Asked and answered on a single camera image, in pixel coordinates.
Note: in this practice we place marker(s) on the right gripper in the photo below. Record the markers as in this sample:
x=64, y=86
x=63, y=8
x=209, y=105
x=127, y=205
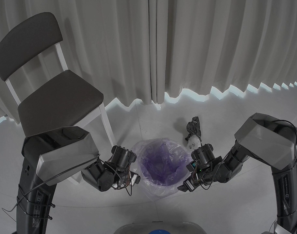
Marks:
x=190, y=185

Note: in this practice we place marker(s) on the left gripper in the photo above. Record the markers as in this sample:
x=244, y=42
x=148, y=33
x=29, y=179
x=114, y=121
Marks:
x=135, y=180

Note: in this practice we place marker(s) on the purple plastic bag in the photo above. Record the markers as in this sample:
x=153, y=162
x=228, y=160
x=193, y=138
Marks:
x=163, y=160

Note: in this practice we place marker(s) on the white printed wrapper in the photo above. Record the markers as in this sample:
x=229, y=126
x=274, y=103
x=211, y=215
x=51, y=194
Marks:
x=194, y=142

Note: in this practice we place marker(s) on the black plastic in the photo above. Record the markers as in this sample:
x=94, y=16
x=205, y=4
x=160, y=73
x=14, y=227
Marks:
x=193, y=127

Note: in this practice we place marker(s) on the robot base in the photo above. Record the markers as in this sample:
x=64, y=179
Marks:
x=160, y=227

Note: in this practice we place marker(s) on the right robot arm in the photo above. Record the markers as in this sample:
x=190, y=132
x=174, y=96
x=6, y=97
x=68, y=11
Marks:
x=265, y=140

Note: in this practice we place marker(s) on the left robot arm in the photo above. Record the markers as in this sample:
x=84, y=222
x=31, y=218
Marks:
x=65, y=150

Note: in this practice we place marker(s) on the white chair dark grey seat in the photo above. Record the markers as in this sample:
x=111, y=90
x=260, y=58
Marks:
x=60, y=99

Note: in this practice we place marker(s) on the white curtain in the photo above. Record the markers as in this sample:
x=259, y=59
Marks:
x=90, y=40
x=224, y=33

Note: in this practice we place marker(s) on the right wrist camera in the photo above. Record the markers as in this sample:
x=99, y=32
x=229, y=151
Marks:
x=192, y=167

